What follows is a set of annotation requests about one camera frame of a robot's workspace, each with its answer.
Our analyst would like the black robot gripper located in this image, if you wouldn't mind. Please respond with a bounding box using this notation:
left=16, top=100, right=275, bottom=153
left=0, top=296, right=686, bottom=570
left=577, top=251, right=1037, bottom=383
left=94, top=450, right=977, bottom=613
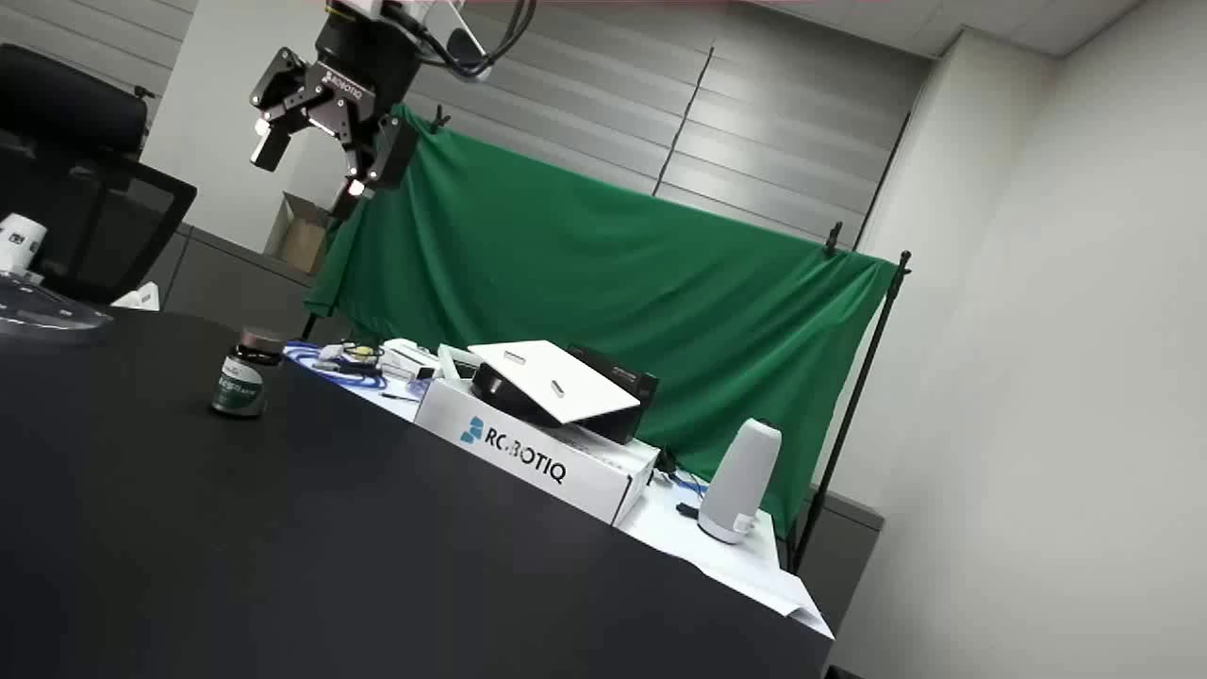
left=247, top=16, right=420, bottom=228

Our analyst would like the dark green bottle tan cap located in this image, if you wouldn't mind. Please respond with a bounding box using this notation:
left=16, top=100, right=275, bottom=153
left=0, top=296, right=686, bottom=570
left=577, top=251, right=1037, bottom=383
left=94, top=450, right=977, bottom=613
left=207, top=344, right=283, bottom=417

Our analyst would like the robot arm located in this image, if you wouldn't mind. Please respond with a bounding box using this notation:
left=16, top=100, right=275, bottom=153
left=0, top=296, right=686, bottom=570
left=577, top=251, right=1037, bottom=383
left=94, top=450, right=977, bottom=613
left=247, top=0, right=538, bottom=217

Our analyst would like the cardboard box in background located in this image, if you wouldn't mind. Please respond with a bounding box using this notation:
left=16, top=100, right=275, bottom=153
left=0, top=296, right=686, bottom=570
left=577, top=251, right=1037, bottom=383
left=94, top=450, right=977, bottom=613
left=269, top=197, right=333, bottom=274

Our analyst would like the white tissue item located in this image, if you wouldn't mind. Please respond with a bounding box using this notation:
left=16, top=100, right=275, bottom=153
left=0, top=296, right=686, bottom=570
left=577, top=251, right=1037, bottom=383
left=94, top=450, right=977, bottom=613
left=108, top=281, right=163, bottom=313

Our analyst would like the white items clutter on table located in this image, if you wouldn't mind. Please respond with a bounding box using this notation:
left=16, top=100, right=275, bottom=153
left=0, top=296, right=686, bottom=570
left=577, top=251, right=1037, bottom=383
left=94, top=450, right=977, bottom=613
left=283, top=334, right=480, bottom=402

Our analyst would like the black office chair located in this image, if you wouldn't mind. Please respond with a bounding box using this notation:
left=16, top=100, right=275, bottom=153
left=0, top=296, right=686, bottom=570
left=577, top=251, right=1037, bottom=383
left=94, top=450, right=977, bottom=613
left=0, top=40, right=196, bottom=302

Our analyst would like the white cup at left edge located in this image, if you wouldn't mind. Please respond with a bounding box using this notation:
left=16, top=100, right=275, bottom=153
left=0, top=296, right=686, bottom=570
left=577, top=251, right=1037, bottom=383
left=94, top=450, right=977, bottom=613
left=0, top=211, right=46, bottom=274

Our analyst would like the black box with white lid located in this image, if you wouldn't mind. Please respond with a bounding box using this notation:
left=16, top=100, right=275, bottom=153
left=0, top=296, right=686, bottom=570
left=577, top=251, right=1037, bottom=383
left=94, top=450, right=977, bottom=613
left=473, top=340, right=660, bottom=440

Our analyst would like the white Robotiq cardboard box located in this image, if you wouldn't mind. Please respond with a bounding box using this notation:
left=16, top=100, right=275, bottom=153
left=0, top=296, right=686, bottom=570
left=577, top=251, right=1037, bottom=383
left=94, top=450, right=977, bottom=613
left=415, top=380, right=656, bottom=524

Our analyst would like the green backdrop cloth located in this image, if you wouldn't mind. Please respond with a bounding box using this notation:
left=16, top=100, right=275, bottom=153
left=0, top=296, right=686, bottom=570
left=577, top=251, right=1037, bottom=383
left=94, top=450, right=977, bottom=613
left=307, top=119, right=896, bottom=530

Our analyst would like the black backdrop stand pole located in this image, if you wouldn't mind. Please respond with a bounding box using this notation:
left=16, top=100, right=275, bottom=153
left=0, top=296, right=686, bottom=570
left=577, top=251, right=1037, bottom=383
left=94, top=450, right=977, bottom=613
left=789, top=250, right=914, bottom=570

